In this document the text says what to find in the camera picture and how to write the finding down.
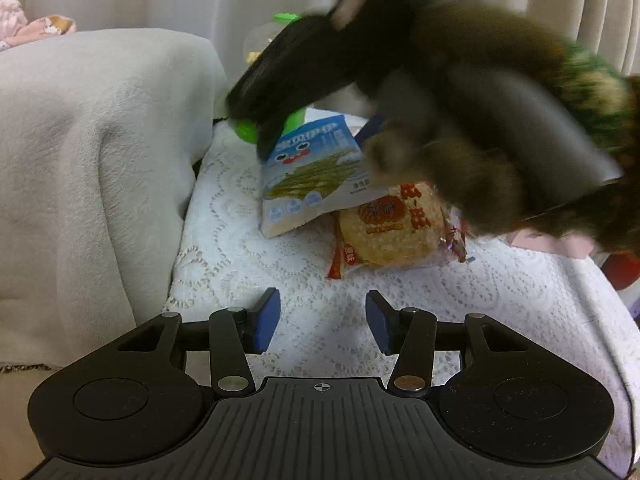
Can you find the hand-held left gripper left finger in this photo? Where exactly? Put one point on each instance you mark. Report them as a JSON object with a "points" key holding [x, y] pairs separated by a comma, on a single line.
{"points": [[267, 320]]}

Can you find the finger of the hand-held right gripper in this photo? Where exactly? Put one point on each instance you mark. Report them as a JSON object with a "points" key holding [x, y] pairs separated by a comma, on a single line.
{"points": [[285, 75], [272, 132]]}

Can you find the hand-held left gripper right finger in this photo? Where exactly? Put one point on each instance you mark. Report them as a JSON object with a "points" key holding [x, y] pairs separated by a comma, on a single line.
{"points": [[377, 325]]}

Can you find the blue snack bag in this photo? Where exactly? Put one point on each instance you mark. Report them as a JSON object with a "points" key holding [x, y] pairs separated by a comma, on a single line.
{"points": [[305, 180]]}

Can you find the orange rice cracker packet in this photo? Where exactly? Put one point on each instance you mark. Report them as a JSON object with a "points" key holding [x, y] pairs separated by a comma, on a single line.
{"points": [[385, 230]]}

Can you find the pink box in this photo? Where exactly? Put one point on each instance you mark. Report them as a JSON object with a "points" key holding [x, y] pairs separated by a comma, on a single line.
{"points": [[550, 245]]}

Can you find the person's right hand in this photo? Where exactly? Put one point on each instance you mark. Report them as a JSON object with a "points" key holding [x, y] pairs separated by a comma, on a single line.
{"points": [[465, 185]]}

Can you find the green candy dispenser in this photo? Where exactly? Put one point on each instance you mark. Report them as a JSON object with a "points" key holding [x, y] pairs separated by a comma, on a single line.
{"points": [[245, 130]]}

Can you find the white lace tablecloth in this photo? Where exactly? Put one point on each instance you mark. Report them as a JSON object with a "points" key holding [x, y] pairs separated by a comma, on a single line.
{"points": [[300, 270]]}

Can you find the red tin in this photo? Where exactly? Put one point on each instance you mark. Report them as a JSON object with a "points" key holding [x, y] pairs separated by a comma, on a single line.
{"points": [[625, 270]]}

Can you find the beige blanket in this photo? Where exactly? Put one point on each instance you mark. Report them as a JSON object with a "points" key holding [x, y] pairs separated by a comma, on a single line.
{"points": [[75, 160]]}

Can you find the pink printed cloth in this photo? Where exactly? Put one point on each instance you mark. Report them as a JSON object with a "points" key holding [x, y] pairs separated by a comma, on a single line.
{"points": [[20, 25]]}

